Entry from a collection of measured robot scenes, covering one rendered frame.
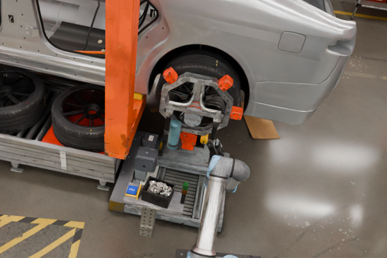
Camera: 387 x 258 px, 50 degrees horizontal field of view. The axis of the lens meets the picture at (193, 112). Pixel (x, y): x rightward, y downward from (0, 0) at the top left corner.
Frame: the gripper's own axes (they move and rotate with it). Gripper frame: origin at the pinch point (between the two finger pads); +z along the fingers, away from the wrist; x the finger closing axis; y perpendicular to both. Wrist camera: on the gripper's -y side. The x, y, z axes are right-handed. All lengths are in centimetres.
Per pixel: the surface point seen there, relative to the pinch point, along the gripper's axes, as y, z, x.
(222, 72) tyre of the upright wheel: -40, 17, 32
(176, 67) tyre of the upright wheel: -62, 16, 6
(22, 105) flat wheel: -107, 7, -121
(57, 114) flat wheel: -85, 5, -100
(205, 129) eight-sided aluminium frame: -7.3, 8.1, -6.1
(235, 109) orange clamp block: -10.7, 10.3, 24.5
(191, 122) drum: -28.4, -7.6, -1.5
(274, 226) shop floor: 90, -21, -2
